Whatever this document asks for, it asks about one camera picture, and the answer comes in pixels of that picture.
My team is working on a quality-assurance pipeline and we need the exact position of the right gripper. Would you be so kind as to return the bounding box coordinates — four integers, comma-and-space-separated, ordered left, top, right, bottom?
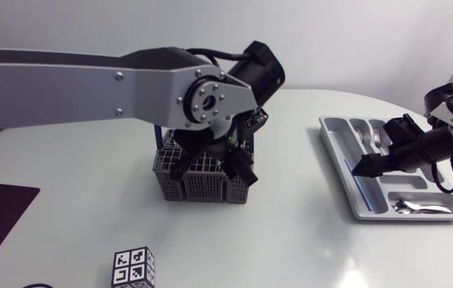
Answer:
351, 126, 453, 179

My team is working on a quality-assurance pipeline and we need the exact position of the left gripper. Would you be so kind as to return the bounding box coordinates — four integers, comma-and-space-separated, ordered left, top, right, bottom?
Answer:
169, 127, 260, 188

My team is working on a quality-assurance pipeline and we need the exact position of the grey cutlery basket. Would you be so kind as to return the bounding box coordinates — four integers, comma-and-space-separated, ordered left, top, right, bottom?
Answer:
152, 123, 256, 205

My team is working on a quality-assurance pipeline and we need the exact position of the grey cutlery tray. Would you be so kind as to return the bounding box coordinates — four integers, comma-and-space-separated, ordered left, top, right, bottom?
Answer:
318, 115, 453, 222

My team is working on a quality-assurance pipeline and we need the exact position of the blue plastic stick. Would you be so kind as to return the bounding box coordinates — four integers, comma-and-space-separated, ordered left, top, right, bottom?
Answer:
343, 158, 374, 212

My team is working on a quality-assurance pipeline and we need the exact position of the steel fork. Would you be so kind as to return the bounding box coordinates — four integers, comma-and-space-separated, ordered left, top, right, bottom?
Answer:
372, 128, 390, 157

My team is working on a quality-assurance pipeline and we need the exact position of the steel spoon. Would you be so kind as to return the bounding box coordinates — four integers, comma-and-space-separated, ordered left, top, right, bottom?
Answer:
390, 201, 412, 215
400, 199, 453, 214
353, 125, 368, 146

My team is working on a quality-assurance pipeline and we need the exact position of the black-and-white patterned cube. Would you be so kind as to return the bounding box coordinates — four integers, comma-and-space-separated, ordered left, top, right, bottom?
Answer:
110, 246, 156, 288

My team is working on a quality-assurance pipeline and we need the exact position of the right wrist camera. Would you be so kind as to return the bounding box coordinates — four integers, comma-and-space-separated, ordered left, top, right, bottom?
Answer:
382, 113, 426, 147

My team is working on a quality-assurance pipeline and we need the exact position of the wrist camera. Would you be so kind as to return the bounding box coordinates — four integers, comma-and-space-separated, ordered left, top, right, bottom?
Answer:
382, 113, 426, 147
239, 107, 270, 141

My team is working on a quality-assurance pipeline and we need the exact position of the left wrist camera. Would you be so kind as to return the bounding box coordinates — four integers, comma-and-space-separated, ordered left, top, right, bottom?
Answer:
239, 107, 270, 141

